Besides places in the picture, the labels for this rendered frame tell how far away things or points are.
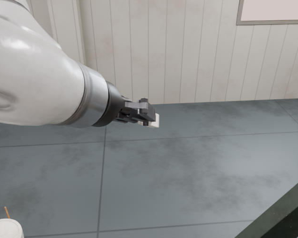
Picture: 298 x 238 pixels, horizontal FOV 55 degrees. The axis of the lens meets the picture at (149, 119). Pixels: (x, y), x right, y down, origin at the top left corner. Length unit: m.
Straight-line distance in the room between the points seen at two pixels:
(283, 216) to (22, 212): 2.19
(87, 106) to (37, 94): 0.09
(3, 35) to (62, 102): 0.09
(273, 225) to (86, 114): 0.72
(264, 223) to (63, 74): 0.81
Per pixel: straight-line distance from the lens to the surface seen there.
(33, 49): 0.31
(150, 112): 0.51
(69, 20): 3.42
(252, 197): 2.79
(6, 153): 3.44
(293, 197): 0.95
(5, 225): 2.18
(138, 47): 3.68
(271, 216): 0.98
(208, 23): 3.75
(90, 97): 0.37
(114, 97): 0.43
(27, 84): 0.30
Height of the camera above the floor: 1.92
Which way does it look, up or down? 32 degrees down
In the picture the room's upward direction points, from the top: straight up
